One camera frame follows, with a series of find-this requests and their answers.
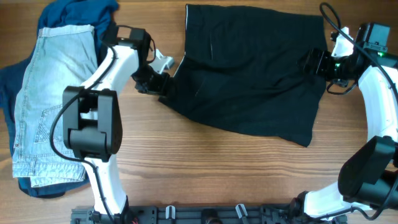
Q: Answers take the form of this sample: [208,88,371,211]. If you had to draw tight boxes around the black shorts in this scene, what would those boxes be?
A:
[161,4,326,147]

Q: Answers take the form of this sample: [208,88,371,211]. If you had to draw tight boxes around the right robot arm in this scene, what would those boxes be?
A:
[285,22,397,223]

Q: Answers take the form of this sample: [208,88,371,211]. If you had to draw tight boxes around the dark blue garment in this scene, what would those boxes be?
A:
[1,1,119,198]

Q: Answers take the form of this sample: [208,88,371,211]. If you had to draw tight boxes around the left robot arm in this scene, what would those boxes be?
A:
[52,25,174,223]

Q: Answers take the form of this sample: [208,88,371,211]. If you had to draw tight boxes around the light denim shorts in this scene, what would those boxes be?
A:
[12,25,98,187]

